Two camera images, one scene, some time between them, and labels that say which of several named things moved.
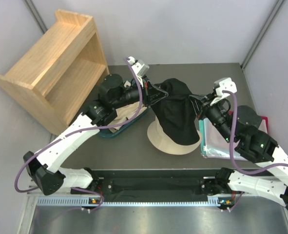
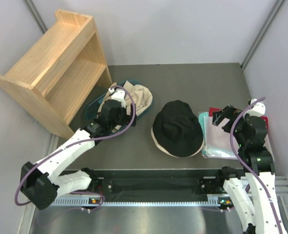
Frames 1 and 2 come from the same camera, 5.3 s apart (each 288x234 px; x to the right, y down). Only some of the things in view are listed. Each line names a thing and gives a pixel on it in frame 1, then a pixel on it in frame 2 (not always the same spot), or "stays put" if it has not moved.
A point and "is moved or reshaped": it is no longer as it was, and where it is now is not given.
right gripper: [200, 101] to [228, 112]
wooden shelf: [60, 69] stays put
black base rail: [147, 183] stays put
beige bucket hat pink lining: [157, 137] to [171, 153]
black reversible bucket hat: [176, 113] is moved or reshaped
